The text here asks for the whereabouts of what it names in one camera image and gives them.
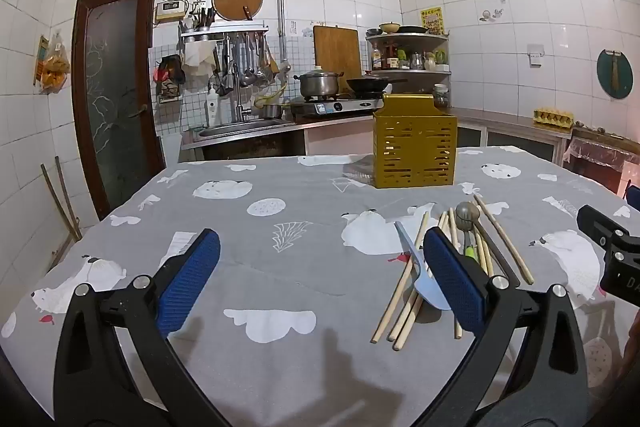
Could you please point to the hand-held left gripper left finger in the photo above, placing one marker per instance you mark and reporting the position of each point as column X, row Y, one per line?
column 192, row 277

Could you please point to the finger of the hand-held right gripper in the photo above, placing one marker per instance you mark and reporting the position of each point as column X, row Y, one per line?
column 595, row 221
column 633, row 198

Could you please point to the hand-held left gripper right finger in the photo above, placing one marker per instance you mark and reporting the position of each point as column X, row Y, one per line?
column 455, row 282

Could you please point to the light blue plastic spoon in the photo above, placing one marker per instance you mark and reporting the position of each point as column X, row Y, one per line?
column 430, row 292

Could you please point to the pile of wooden chopsticks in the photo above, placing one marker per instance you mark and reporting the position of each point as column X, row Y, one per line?
column 505, row 243

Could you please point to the yellow perforated utensil holder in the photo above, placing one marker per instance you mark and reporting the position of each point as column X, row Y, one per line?
column 414, row 147

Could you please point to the person's right forearm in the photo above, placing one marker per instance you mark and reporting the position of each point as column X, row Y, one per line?
column 631, row 347

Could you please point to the row of hanging kitchen utensils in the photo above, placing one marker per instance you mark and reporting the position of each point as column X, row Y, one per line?
column 245, row 72

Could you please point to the wooden table plastic cover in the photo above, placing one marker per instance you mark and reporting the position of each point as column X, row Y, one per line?
column 600, row 147

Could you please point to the grey printed tablecloth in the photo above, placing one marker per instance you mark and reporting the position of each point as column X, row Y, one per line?
column 300, row 257

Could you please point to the yellow egg carton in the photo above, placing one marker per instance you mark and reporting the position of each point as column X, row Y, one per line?
column 552, row 118

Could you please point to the clear plastic wrapper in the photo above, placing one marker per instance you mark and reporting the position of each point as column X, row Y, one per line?
column 357, row 172

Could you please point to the wooden stick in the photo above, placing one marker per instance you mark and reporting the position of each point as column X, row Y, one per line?
column 69, row 197
column 60, row 204

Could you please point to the steel sink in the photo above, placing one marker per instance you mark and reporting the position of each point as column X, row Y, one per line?
column 235, row 129

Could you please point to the white soap bottle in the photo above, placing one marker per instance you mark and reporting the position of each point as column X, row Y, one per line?
column 212, row 109

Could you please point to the steel faucet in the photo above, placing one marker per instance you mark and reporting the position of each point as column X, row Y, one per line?
column 240, row 107

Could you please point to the small steel saucepan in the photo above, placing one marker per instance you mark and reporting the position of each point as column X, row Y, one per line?
column 270, row 112

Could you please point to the glass jar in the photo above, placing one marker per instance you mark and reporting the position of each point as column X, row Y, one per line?
column 441, row 97

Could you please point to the brown frosted glass door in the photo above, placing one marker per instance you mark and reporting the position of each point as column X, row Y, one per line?
column 115, row 107

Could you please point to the kitchen counter cabinet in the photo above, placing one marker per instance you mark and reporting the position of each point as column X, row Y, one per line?
column 330, row 139

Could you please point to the red black hanging bag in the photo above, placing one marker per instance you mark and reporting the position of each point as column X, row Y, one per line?
column 170, row 74

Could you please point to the steel gas stove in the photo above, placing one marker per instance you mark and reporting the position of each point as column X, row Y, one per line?
column 325, row 108

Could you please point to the black wok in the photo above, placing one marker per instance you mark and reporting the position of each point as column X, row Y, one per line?
column 367, row 84

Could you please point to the white hanging cloth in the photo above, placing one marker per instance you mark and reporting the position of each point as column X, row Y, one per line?
column 197, row 59

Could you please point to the steel pot with lid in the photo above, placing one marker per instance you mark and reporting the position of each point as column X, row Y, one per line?
column 318, row 84

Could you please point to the row of seasoning bottles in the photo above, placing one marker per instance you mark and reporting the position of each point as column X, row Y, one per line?
column 390, row 59

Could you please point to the yellow hanging plastic bag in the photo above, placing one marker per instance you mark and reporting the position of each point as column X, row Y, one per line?
column 52, row 72

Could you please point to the steel corner shelf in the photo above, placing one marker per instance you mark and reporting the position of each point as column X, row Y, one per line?
column 410, row 36

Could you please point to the black shallow pan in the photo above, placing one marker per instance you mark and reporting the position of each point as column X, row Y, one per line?
column 412, row 29

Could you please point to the rectangular wooden cutting board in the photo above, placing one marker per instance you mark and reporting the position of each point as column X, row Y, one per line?
column 336, row 52

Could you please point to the beige ceramic bowl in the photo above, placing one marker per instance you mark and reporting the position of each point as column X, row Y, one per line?
column 389, row 28

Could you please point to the yellow white electrical box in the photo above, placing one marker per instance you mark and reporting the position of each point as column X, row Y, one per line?
column 170, row 9

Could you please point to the green round wall board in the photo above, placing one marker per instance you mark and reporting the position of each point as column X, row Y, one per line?
column 605, row 74

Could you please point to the white wall socket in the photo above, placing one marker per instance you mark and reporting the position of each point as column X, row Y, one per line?
column 535, row 57

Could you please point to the steel wall utensil rack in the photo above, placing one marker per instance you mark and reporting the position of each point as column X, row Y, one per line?
column 225, row 32

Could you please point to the yellow wall poster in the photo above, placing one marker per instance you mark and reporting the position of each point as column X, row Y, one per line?
column 432, row 21

